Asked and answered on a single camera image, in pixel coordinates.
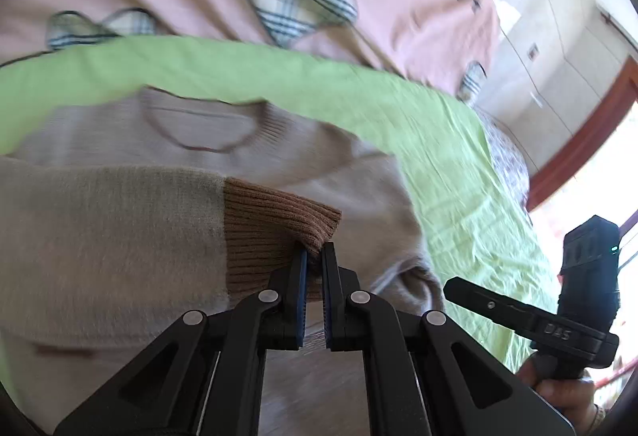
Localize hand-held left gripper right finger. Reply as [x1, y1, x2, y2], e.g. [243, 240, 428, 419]
[321, 241, 576, 436]

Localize person's right hand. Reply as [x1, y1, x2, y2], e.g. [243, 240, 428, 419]
[517, 351, 600, 432]

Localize green bed sheet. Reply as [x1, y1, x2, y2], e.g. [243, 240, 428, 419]
[0, 36, 566, 374]

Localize beige knit sweater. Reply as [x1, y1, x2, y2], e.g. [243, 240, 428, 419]
[0, 87, 447, 436]

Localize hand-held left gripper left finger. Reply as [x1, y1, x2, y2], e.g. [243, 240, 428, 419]
[54, 244, 310, 436]

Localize floral mattress cover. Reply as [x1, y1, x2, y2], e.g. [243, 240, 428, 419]
[473, 107, 532, 212]

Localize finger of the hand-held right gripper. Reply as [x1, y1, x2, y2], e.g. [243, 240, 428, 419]
[443, 277, 543, 343]

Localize red-brown wooden door frame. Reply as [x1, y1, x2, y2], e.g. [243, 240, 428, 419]
[526, 57, 638, 212]

